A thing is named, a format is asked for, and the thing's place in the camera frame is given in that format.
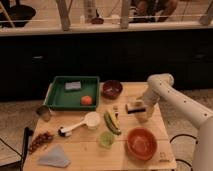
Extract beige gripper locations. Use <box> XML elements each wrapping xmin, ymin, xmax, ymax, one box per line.
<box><xmin>134</xmin><ymin>100</ymin><xmax>154</xmax><ymax>122</ymax></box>

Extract wooden board eraser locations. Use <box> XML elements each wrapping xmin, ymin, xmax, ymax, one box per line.
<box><xmin>126</xmin><ymin>103</ymin><xmax>146</xmax><ymax>114</ymax></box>

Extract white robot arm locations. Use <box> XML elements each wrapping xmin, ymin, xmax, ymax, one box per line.
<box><xmin>138</xmin><ymin>73</ymin><xmax>213</xmax><ymax>171</ymax></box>

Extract green plastic cup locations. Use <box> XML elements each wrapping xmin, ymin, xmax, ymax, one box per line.
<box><xmin>98</xmin><ymin>131</ymin><xmax>115</xmax><ymax>149</ymax></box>

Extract orange red bowl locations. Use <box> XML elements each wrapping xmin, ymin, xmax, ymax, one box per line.
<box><xmin>126</xmin><ymin>127</ymin><xmax>157</xmax><ymax>161</ymax></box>

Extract yellow banana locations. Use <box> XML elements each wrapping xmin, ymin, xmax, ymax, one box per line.
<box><xmin>107</xmin><ymin>109</ymin><xmax>119</xmax><ymax>129</ymax></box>

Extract green cucumber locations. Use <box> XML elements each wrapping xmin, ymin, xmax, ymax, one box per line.
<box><xmin>104</xmin><ymin>113</ymin><xmax>121</xmax><ymax>135</ymax></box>

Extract dark red bowl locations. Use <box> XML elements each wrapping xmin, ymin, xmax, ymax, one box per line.
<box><xmin>102</xmin><ymin>80</ymin><xmax>123</xmax><ymax>99</ymax></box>

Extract white measuring scoop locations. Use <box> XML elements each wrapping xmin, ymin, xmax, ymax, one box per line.
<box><xmin>58</xmin><ymin>112</ymin><xmax>101</xmax><ymax>137</ymax></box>

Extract orange tomato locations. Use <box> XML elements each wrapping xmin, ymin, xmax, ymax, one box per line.
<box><xmin>81</xmin><ymin>96</ymin><xmax>92</xmax><ymax>105</ymax></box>

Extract grey sponge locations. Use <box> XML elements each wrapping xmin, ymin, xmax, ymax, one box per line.
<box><xmin>65</xmin><ymin>81</ymin><xmax>81</xmax><ymax>91</ymax></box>

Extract green plastic tray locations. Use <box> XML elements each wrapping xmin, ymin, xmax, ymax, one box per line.
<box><xmin>44</xmin><ymin>76</ymin><xmax>99</xmax><ymax>111</ymax></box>

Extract light blue cloth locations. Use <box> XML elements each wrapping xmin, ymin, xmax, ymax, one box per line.
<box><xmin>37</xmin><ymin>145</ymin><xmax>71</xmax><ymax>168</ymax></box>

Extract red grapes bunch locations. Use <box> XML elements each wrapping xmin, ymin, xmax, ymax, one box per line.
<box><xmin>28</xmin><ymin>132</ymin><xmax>53</xmax><ymax>154</ymax></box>

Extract seated person legs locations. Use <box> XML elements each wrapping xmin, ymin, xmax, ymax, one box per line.
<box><xmin>131</xmin><ymin>0</ymin><xmax>179</xmax><ymax>23</ymax></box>

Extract dark red object on ledge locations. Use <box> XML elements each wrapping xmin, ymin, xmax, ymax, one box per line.
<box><xmin>91</xmin><ymin>17</ymin><xmax>104</xmax><ymax>24</ymax></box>

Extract black round stool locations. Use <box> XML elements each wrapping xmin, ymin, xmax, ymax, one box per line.
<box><xmin>0</xmin><ymin>0</ymin><xmax>36</xmax><ymax>28</ymax></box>

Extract black cable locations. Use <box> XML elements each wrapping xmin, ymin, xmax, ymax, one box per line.
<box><xmin>169</xmin><ymin>133</ymin><xmax>198</xmax><ymax>171</ymax></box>

